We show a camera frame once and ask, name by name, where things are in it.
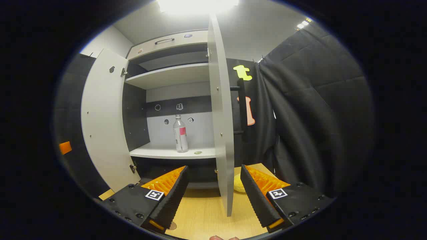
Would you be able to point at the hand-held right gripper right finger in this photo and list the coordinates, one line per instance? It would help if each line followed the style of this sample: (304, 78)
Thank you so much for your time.
(260, 203)

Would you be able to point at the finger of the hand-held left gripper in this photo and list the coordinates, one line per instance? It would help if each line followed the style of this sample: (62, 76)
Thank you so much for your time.
(65, 147)

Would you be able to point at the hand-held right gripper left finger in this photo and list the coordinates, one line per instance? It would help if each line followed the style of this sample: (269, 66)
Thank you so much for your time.
(170, 203)

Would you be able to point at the round brown coaster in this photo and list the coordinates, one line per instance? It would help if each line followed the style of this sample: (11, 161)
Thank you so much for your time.
(171, 226)

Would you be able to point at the grey cabinet door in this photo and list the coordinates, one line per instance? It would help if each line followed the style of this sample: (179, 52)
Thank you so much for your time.
(222, 116)
(103, 123)

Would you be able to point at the grey cabinet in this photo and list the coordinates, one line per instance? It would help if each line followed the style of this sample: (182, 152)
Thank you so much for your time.
(160, 133)

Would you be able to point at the clear plastic bottle pink label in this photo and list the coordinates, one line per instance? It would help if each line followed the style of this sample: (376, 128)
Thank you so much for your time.
(180, 133)

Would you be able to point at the grey cabinet shelf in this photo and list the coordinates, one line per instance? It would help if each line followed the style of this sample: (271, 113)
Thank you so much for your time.
(166, 76)

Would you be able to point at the grey cabinet drawer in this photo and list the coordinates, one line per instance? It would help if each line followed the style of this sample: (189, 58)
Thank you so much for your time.
(186, 41)

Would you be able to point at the yellow plush toy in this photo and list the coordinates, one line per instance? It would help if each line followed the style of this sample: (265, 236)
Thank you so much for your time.
(238, 186)

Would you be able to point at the black backdrop cloth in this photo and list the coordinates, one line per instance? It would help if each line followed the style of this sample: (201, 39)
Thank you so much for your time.
(317, 100)

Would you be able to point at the small ceiling light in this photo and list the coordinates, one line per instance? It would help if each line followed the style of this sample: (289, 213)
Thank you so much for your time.
(303, 24)

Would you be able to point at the large ceiling light panel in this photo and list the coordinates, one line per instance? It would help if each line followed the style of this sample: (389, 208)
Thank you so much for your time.
(196, 5)

